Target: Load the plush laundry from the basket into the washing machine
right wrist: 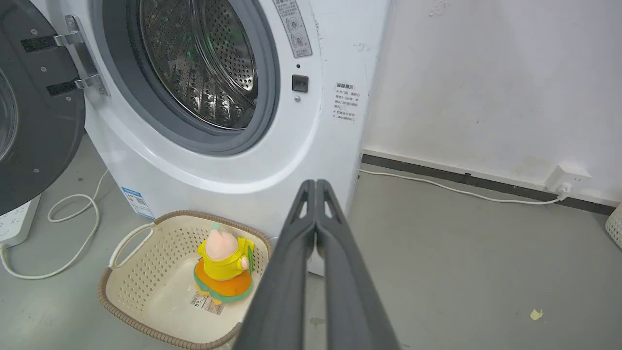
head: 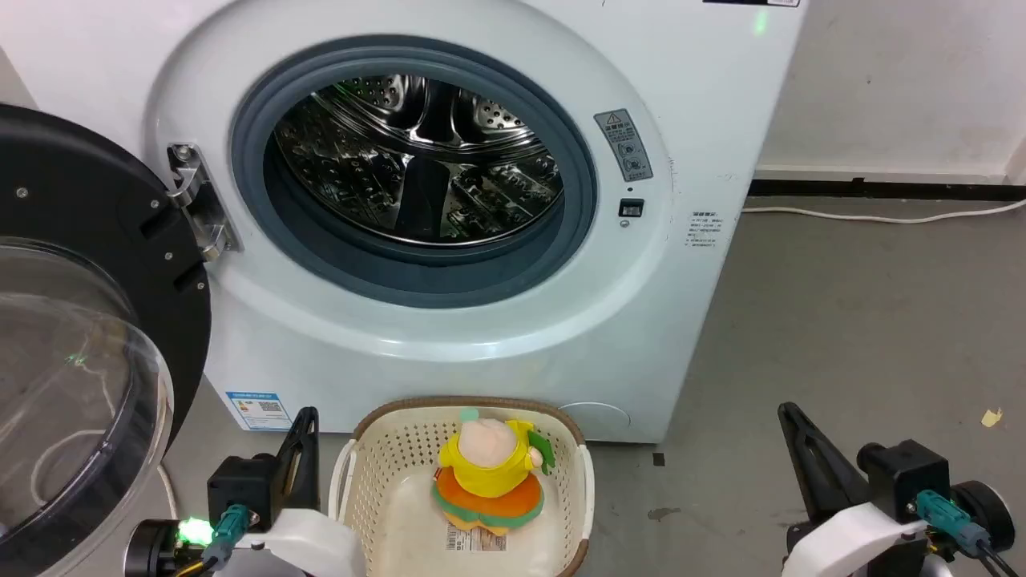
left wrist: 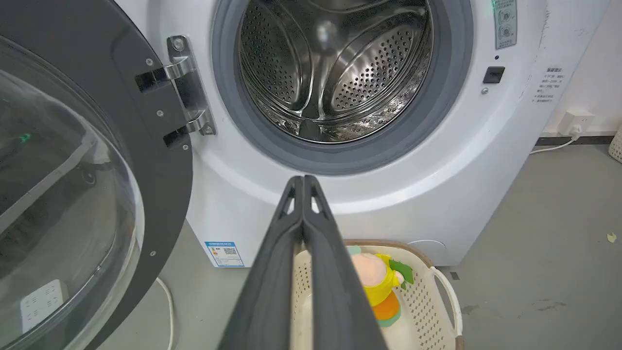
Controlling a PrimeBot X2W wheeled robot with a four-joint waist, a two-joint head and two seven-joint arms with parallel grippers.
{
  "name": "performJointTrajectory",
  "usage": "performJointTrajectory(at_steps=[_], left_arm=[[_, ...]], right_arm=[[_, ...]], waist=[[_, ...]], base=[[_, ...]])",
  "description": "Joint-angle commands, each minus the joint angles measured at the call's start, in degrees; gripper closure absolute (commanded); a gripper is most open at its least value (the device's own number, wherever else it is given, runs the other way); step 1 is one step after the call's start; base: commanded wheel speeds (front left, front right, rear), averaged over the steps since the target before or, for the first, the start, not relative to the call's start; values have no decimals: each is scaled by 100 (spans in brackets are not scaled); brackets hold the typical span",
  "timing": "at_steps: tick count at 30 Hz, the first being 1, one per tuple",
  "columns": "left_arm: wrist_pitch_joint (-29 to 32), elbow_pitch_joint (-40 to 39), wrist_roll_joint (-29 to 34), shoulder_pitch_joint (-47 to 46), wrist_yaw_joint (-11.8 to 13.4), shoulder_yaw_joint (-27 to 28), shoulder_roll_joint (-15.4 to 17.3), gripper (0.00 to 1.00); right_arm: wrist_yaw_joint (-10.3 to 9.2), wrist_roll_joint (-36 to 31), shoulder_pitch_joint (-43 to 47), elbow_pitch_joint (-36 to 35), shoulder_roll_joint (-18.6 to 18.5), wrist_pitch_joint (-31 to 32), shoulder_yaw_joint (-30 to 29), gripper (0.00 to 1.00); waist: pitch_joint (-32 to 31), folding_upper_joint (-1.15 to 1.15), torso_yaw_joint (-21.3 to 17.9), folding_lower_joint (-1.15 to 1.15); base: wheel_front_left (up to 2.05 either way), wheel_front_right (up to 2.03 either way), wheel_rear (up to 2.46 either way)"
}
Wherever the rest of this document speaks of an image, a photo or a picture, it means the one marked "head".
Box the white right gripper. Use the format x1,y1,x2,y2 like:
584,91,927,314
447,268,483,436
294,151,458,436
777,401,932,577

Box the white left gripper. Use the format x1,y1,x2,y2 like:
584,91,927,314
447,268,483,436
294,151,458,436
231,406,370,577

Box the white front-load washing machine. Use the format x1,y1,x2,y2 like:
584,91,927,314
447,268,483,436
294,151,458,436
0,0,810,446

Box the blue white energy label sticker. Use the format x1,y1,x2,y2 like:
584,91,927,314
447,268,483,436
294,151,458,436
225,391,293,432

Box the cream plastic laundry basket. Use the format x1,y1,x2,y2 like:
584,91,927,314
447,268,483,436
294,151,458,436
329,396,596,577

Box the yellow orange plush toy doll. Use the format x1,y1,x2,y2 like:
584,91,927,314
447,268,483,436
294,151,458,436
431,407,556,554

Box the round white drain filter cover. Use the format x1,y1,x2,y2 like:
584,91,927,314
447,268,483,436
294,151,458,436
559,401,632,442

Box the grey rubber door gasket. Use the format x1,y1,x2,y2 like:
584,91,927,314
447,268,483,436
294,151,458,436
231,36,599,310

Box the metal washer door hinge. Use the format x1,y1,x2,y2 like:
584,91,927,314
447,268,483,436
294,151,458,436
167,143,241,262

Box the small printed text label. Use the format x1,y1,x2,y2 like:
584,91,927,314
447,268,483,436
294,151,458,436
686,212,721,248

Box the black baseboard strip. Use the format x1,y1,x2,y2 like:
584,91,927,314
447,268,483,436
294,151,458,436
747,178,1026,201

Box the stainless steel washer drum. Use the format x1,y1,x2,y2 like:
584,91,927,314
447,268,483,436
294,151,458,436
274,74,566,248

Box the black washer door clear glass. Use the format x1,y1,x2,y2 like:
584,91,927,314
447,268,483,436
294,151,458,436
0,104,213,577

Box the grey warning sticker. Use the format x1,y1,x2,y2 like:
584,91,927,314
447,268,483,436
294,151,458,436
594,109,654,183

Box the teal plug left gripper cable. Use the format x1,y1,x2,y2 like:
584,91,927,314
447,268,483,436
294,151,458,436
192,503,252,577

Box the teal plug gripper cable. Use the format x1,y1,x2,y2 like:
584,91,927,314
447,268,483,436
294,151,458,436
192,503,252,577
915,490,1026,577

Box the teal plug right gripper cable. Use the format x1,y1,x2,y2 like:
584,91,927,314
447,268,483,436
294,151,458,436
915,490,1026,577

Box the thin white cable under door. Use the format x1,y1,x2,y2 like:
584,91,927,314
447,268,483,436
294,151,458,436
156,462,180,520

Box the white cable on floor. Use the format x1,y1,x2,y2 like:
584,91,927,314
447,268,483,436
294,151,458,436
741,198,1026,225

